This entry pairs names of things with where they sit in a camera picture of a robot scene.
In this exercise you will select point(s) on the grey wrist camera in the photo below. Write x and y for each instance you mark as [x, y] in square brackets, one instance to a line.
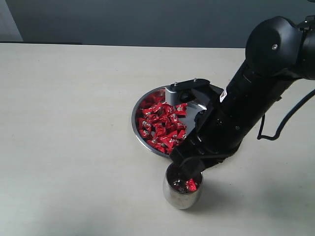
[182, 92]

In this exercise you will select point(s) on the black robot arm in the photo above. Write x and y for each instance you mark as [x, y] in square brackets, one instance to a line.
[278, 52]

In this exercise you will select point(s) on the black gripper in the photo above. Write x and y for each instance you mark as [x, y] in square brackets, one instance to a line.
[216, 136]

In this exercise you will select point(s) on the stainless steel cup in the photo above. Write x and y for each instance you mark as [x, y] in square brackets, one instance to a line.
[174, 188]

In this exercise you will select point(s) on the round stainless steel plate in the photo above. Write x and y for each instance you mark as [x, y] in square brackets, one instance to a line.
[165, 122]

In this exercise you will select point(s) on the red candy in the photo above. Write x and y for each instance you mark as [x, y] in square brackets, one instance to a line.
[190, 185]
[168, 141]
[181, 109]
[149, 111]

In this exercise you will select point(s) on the red candy left edge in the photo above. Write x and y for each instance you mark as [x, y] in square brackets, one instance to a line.
[144, 124]

